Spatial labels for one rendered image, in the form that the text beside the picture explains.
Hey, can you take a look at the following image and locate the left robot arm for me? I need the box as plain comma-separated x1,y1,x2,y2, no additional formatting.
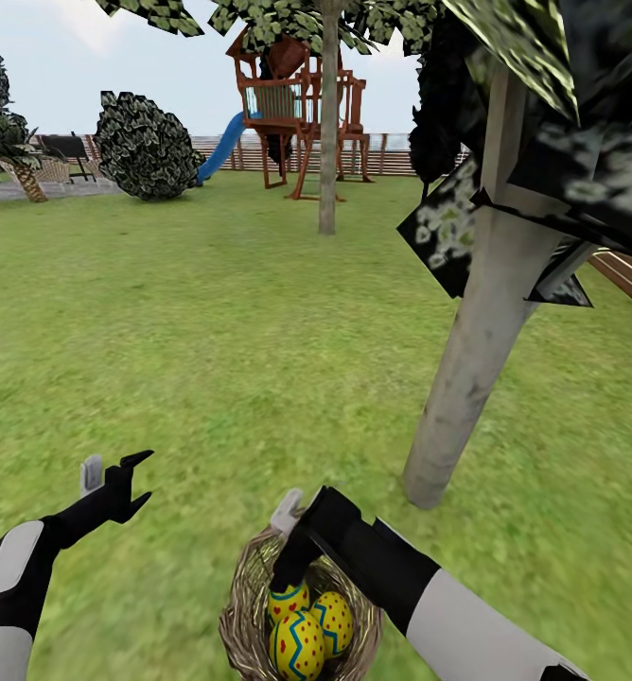
0,449,153,681

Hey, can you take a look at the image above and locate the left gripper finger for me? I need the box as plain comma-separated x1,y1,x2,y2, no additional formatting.
130,492,152,517
120,449,153,471

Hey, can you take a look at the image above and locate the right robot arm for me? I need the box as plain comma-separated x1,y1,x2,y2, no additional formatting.
266,485,591,681

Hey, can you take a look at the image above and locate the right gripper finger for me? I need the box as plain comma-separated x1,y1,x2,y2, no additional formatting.
266,571,289,593

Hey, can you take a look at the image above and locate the wicker basket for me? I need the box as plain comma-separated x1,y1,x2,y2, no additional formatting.
218,508,385,681

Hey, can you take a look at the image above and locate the easter egg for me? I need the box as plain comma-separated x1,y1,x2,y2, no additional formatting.
269,607,325,681
267,577,313,627
310,589,354,660

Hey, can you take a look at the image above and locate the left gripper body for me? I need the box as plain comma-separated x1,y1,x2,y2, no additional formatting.
79,465,132,530

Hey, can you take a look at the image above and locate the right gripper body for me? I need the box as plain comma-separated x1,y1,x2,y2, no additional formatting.
273,520,322,588

